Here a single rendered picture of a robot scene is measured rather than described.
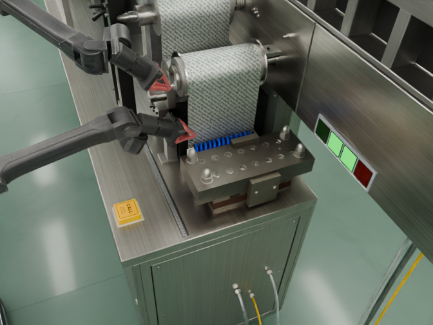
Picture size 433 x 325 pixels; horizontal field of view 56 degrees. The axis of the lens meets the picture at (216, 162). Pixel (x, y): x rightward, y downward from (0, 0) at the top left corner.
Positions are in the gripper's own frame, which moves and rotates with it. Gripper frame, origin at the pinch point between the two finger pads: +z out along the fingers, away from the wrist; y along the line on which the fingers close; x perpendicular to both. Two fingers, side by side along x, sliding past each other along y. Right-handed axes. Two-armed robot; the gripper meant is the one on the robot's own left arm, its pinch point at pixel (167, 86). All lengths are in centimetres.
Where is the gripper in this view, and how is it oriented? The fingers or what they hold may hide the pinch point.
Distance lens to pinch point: 120.8
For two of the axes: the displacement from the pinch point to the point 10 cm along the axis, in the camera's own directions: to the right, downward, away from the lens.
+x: 6.7, -6.9, -2.5
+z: 6.0, 3.2, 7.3
